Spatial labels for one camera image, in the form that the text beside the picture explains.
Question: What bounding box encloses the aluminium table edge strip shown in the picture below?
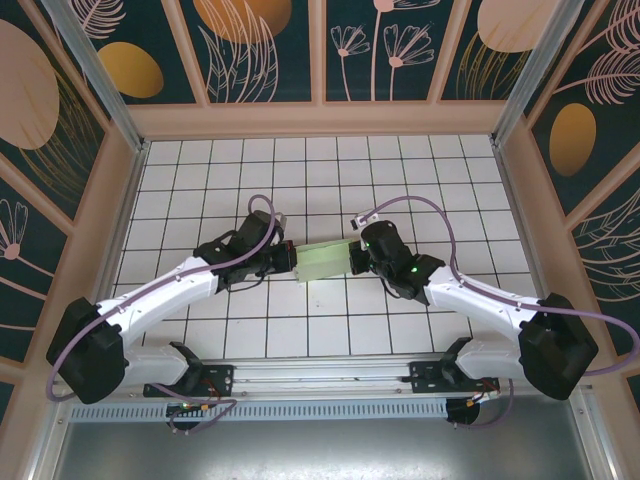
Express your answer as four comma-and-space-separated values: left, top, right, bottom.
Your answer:
492, 134, 569, 352
74, 139, 151, 362

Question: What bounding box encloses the wall panel with leaf outlines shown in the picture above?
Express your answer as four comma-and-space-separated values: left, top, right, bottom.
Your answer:
572, 194, 640, 356

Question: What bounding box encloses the wall panel with single flower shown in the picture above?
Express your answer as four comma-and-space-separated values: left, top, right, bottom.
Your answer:
0, 159, 69, 361

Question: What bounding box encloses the wall panel with orange circle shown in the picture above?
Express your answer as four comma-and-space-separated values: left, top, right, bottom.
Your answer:
179, 0, 317, 105

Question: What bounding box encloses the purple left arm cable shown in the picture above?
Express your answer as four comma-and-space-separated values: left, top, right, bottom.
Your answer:
46, 194, 281, 436

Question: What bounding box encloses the aluminium corner post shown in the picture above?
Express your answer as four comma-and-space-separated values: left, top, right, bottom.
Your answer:
39, 0, 151, 154
489, 0, 599, 146

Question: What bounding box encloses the wall panel with pink flowers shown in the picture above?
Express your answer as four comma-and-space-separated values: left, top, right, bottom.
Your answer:
324, 0, 454, 104

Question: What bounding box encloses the light green cloth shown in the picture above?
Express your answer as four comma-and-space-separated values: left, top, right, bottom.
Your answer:
294, 238, 361, 284

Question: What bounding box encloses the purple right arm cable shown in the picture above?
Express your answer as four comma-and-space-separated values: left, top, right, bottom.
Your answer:
357, 196, 640, 431

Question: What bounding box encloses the aluminium mounting rail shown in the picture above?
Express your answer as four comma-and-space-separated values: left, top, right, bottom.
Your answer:
47, 354, 594, 401

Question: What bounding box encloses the small circuit board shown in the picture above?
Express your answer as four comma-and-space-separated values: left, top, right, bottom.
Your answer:
167, 399, 214, 417

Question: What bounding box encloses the wall panel with pale circle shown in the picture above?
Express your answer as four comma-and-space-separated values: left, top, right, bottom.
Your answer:
439, 0, 551, 101

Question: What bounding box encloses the wall panel with pink disc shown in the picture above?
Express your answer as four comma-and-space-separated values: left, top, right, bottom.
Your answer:
0, 0, 109, 221

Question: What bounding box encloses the wall panel with orange oval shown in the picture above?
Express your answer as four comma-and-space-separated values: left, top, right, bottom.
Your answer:
69, 0, 207, 106

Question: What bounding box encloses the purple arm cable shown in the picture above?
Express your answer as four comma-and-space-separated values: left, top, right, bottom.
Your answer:
357, 196, 640, 431
46, 194, 281, 436

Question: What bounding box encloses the wall panel with amber oval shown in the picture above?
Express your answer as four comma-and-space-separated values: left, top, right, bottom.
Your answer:
529, 0, 640, 216

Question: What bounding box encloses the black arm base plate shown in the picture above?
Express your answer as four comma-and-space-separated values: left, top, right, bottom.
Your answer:
143, 362, 235, 399
408, 359, 501, 396

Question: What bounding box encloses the slotted grey cable duct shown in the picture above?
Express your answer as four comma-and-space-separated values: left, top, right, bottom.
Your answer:
69, 399, 449, 421

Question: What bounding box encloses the grey metal sheet panel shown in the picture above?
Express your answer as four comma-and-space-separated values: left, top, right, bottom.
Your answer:
29, 392, 616, 480

